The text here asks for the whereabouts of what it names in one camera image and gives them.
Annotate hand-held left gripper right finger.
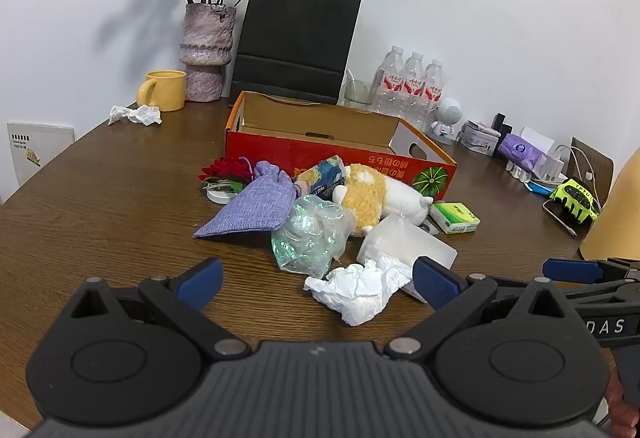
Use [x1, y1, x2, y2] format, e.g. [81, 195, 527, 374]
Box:
[385, 256, 583, 361]

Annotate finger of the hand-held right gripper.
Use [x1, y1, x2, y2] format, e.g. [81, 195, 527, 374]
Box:
[542, 258, 640, 286]
[555, 281, 640, 314]

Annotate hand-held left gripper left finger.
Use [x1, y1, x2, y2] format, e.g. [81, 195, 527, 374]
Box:
[70, 258, 252, 361]

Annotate translucent plastic container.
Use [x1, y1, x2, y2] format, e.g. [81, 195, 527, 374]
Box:
[356, 213, 458, 304]

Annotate green tissue pack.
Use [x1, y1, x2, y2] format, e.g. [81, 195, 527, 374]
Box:
[429, 201, 481, 235]

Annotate large white tissue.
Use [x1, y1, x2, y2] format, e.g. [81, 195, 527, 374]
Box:
[304, 255, 414, 326]

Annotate purple linen pouch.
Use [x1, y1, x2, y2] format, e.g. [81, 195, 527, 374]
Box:
[193, 161, 297, 239]

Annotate white round lid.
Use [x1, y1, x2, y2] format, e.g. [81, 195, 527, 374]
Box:
[206, 183, 242, 204]

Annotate yellow white plush toy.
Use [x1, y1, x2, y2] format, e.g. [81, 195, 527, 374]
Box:
[332, 163, 433, 237]

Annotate iridescent plastic bag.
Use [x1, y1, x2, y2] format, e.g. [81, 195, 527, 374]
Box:
[271, 194, 357, 279]

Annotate red fabric flower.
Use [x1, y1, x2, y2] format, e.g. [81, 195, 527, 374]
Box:
[198, 157, 255, 191]

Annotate orange cardboard box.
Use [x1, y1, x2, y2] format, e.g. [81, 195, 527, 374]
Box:
[223, 91, 458, 211]

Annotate blue yellow snack packet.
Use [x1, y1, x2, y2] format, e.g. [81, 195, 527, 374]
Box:
[295, 155, 348, 201]

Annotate person's right hand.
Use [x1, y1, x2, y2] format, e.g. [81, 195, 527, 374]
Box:
[602, 370, 640, 438]

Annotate yellow curved chair back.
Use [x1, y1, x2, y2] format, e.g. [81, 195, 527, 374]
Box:
[580, 163, 640, 262]

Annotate neon yellow black glove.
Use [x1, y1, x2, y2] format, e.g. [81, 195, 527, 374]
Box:
[550, 178, 600, 225]

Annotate white charger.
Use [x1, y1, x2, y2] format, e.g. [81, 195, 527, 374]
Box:
[537, 153, 566, 182]

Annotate white small bottles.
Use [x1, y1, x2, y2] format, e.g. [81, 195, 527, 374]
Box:
[506, 161, 534, 183]

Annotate brown wooden board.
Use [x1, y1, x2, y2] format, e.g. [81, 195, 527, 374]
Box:
[570, 136, 615, 214]

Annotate purple wipes packet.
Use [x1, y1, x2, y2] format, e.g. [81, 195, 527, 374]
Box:
[497, 127, 556, 172]

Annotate grey tin box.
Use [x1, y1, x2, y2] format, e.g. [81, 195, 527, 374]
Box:
[459, 122, 501, 155]

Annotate white robot speaker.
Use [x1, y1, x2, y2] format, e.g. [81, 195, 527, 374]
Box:
[431, 97, 462, 145]

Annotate small crumpled white tissue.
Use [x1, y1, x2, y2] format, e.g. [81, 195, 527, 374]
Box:
[108, 104, 162, 126]

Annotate clear water bottle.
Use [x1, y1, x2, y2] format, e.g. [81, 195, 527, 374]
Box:
[421, 59, 447, 131]
[372, 45, 405, 115]
[400, 51, 427, 120]

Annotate yellow mug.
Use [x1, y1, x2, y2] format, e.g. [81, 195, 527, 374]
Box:
[137, 70, 187, 112]

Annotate glass cup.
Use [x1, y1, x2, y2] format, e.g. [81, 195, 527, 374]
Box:
[343, 68, 377, 110]

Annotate white printed card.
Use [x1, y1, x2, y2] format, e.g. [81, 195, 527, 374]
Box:
[7, 121, 76, 186]

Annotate purple ceramic vase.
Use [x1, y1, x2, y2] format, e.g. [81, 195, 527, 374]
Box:
[179, 3, 237, 103]

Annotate black paper bag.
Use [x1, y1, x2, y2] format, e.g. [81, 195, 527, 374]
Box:
[228, 0, 364, 108]

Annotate white cable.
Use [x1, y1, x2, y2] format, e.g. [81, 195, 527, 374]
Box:
[552, 145, 597, 199]

